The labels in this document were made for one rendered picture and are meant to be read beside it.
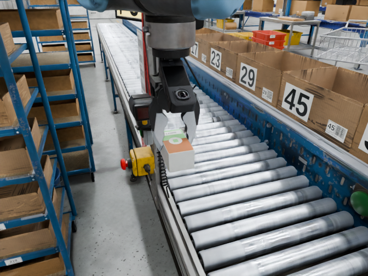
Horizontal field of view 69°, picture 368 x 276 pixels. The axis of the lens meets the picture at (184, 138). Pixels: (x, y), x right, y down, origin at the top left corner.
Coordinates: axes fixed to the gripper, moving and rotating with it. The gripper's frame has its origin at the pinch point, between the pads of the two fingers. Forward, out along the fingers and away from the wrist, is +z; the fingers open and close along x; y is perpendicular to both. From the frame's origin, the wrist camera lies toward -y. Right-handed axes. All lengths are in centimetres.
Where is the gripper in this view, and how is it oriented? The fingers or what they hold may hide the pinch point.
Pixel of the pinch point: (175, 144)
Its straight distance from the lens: 58.4
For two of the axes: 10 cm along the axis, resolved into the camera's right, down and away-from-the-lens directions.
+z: 0.0, 8.8, 4.8
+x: -9.6, 1.4, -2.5
